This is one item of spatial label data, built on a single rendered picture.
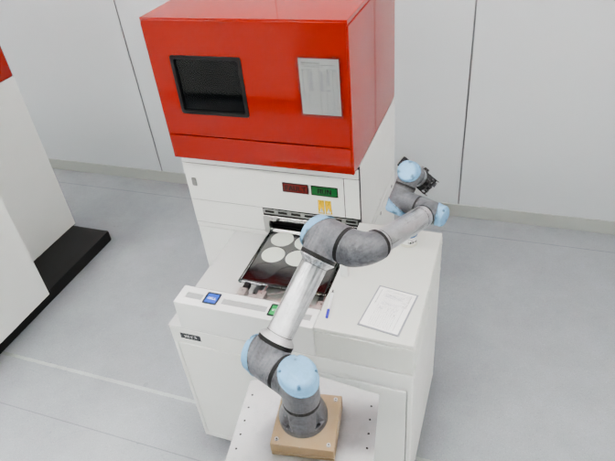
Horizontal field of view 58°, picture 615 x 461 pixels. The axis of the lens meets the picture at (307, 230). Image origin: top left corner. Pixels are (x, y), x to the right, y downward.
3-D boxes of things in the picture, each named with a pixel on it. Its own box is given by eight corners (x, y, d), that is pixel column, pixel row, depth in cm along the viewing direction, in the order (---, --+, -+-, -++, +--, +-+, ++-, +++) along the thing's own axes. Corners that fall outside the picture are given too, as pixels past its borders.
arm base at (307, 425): (329, 436, 167) (327, 418, 161) (278, 439, 168) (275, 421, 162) (327, 394, 179) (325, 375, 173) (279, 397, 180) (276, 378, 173)
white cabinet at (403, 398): (259, 347, 314) (234, 230, 265) (432, 383, 284) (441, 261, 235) (206, 446, 267) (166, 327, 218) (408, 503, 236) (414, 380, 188)
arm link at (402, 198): (406, 219, 191) (419, 189, 189) (379, 208, 197) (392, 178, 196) (415, 222, 197) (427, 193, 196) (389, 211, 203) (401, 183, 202)
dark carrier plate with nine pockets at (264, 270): (274, 229, 250) (274, 228, 250) (348, 240, 239) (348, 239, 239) (242, 280, 224) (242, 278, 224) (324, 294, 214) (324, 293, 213)
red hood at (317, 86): (244, 88, 298) (224, -32, 263) (394, 96, 273) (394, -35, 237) (174, 157, 243) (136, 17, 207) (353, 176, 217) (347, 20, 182)
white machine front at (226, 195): (200, 221, 273) (182, 149, 249) (362, 244, 247) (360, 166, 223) (197, 225, 270) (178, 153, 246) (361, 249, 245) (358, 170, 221)
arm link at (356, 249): (368, 251, 154) (454, 198, 187) (337, 236, 160) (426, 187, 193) (363, 285, 160) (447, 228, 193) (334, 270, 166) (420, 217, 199)
